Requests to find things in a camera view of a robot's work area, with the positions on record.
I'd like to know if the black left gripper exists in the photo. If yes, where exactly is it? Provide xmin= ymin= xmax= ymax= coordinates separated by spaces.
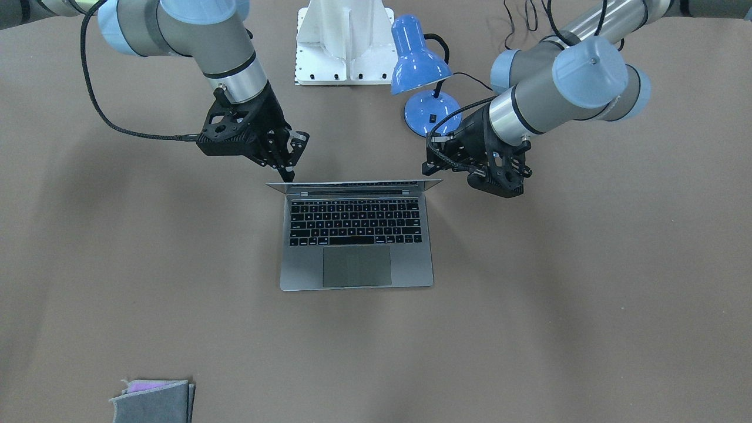
xmin=422 ymin=105 xmax=500 ymax=176

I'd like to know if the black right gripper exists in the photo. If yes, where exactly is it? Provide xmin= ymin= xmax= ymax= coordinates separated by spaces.
xmin=236 ymin=82 xmax=310 ymax=183

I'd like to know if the grey laptop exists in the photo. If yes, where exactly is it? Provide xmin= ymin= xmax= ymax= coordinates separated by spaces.
xmin=271 ymin=179 xmax=439 ymax=291

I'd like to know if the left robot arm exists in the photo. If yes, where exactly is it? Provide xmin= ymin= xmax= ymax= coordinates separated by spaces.
xmin=422 ymin=1 xmax=750 ymax=184

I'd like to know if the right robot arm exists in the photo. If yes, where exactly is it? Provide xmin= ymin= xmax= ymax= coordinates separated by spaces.
xmin=2 ymin=1 xmax=309 ymax=183

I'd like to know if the blue desk lamp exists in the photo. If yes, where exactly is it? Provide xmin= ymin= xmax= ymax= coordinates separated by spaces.
xmin=391 ymin=14 xmax=462 ymax=136

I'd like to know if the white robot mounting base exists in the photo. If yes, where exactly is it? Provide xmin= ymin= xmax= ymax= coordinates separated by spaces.
xmin=294 ymin=1 xmax=398 ymax=86

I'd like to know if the folded grey cloth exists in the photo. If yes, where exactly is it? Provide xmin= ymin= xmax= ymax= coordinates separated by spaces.
xmin=110 ymin=380 xmax=195 ymax=422

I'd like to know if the braided black cable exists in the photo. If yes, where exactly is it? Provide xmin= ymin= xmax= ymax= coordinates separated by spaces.
xmin=425 ymin=97 xmax=500 ymax=171
xmin=80 ymin=0 xmax=200 ymax=143

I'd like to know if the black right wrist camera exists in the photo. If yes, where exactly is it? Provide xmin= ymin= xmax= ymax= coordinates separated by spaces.
xmin=195 ymin=88 xmax=252 ymax=158

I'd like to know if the black lamp power cable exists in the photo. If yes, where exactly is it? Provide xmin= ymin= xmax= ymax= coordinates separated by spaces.
xmin=452 ymin=0 xmax=606 ymax=93

